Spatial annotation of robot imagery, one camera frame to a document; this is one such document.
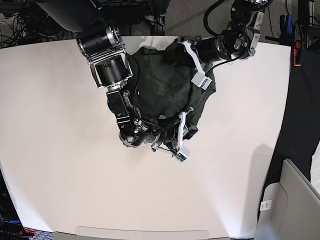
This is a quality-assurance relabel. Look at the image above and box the right gripper, white mount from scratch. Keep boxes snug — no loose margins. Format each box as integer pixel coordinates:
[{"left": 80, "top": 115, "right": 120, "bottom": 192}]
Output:
[{"left": 151, "top": 106, "right": 198, "bottom": 164}]

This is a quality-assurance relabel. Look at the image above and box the left gripper, white mount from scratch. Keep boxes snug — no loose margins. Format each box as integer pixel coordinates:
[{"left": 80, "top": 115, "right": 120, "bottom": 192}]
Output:
[{"left": 162, "top": 35, "right": 227, "bottom": 88}]

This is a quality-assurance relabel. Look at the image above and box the green long-sleeve T-shirt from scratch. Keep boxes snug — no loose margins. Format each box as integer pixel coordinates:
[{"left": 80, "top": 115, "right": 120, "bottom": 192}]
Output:
[{"left": 128, "top": 47, "right": 216, "bottom": 126}]

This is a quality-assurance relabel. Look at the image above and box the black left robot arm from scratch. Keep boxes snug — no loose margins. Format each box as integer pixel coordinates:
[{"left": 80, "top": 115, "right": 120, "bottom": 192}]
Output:
[{"left": 163, "top": 0, "right": 272, "bottom": 90}]

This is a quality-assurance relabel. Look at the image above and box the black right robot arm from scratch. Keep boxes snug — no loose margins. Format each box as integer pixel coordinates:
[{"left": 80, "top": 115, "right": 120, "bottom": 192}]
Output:
[{"left": 36, "top": 0, "right": 193, "bottom": 163}]

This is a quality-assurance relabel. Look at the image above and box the red clamp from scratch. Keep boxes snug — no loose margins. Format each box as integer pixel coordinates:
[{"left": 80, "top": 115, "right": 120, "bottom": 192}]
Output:
[{"left": 293, "top": 40, "right": 303, "bottom": 67}]

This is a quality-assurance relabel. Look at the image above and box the beige plastic bin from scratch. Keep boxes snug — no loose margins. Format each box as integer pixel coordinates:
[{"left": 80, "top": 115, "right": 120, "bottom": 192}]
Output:
[{"left": 254, "top": 159, "right": 320, "bottom": 240}]

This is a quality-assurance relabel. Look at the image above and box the blue handled tool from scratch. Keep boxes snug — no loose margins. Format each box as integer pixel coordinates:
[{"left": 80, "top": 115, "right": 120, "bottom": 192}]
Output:
[{"left": 284, "top": 15, "right": 293, "bottom": 36}]

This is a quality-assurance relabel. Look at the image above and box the tangle of black cables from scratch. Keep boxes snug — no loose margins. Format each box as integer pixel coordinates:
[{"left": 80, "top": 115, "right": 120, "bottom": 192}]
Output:
[{"left": 0, "top": 0, "right": 76, "bottom": 50}]

